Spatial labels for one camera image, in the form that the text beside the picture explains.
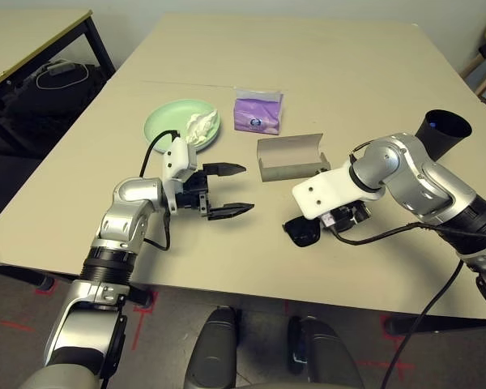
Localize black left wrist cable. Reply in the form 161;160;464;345
139;129;180;252

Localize yellow chair wooden legs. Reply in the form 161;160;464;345
459;7;486;121

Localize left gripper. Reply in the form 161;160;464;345
177;161;256;222

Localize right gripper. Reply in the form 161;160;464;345
322;200;371;235

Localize purple tissue pack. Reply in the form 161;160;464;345
233;86;285;136

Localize grey glasses case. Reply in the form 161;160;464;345
256;133;330;183

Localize black table foot bar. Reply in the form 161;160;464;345
0;261;157;310
388;311;486;337

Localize black plastic cup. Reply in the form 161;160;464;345
414;109;473;161

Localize white power strip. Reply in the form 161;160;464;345
45;60;76;76

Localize grey robot leg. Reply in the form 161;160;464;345
287;315;366;389
185;306;245;389

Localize black fabric bag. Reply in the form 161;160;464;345
0;60;109;129

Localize thin white cable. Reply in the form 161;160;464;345
35;62;92;92

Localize grey left robot leg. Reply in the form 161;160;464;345
185;306;245;389

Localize grey right robot leg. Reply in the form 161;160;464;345
287;315;366;389

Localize black sunglasses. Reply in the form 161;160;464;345
282;215;325;248

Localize pale green plate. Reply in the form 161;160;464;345
143;98;222;156

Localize beige table black frame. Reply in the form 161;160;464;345
0;10;117;160

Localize white tissue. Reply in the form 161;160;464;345
185;108;220;145

